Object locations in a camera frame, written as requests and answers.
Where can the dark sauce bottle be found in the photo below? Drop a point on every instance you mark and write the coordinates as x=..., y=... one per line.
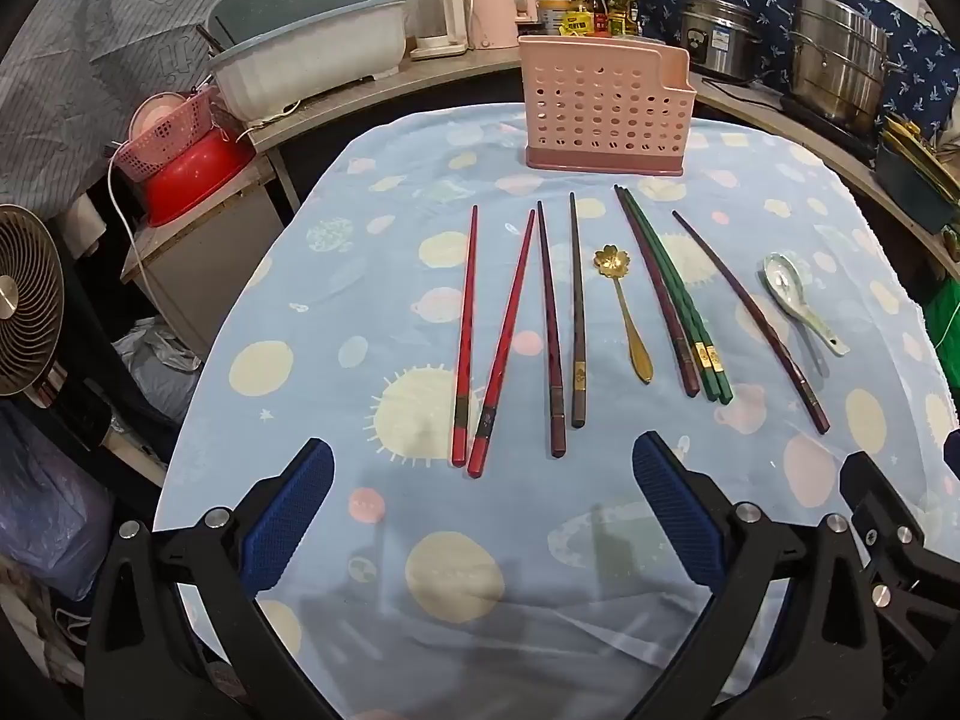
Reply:
x=594, y=4

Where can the white electric kettle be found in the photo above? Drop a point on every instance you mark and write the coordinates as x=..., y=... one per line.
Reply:
x=436, y=19

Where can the pink perforated utensil holder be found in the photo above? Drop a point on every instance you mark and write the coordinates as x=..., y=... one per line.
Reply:
x=600, y=105

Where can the pink plastic basket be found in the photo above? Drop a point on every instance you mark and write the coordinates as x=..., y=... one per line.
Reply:
x=169, y=139

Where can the blue plastic bag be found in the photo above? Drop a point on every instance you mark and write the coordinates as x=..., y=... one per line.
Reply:
x=45, y=502

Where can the blue dotted tablecloth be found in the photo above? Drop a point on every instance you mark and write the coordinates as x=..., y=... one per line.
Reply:
x=420, y=300

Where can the small wooden cabinet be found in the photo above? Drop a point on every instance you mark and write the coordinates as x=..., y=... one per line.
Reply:
x=202, y=270

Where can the white dish box teal lid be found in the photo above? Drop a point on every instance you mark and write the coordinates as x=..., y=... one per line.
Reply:
x=315, y=60

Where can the black induction cooker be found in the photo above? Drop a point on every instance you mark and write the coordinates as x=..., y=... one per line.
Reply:
x=825, y=127

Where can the grey wooden counter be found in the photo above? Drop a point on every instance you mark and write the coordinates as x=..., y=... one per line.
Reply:
x=465, y=69

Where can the stack of bowls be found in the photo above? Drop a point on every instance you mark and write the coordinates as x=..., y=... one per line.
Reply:
x=915, y=172

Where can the red plastic basin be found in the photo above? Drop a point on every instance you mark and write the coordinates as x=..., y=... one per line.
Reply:
x=195, y=180

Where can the white ceramic spoon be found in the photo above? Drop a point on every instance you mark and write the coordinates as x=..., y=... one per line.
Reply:
x=784, y=281

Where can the striped grey sheet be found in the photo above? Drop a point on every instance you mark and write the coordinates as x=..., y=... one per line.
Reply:
x=82, y=75

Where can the green chopstick pair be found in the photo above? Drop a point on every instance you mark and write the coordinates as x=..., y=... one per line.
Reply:
x=724, y=390

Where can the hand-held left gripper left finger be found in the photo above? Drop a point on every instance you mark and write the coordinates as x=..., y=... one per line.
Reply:
x=289, y=514

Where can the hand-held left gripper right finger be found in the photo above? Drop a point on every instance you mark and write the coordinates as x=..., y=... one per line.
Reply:
x=679, y=514

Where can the gold flower spoon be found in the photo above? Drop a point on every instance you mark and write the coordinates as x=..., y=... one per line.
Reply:
x=630, y=315

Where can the red chopstick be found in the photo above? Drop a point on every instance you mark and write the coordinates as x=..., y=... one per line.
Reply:
x=504, y=345
x=465, y=345

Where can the brown chopstick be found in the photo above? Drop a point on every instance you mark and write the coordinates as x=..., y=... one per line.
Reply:
x=576, y=315

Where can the steel steamer pot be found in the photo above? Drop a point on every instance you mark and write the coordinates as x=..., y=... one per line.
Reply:
x=836, y=60

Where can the pink electric kettle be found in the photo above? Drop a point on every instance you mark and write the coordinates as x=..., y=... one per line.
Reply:
x=499, y=11

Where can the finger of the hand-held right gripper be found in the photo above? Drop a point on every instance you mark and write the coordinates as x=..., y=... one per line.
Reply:
x=885, y=495

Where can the grey plastic bag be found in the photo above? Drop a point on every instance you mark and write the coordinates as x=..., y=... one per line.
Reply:
x=157, y=367

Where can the green plastic bag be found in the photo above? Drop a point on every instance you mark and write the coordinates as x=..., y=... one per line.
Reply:
x=943, y=322

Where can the steel rice cooker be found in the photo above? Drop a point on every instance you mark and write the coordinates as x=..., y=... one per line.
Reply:
x=720, y=37

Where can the round electric fan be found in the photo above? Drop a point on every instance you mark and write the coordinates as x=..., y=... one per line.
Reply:
x=26, y=300

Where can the dark maroon chopstick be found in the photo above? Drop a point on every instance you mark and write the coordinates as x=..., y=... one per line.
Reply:
x=549, y=330
x=688, y=386
x=806, y=390

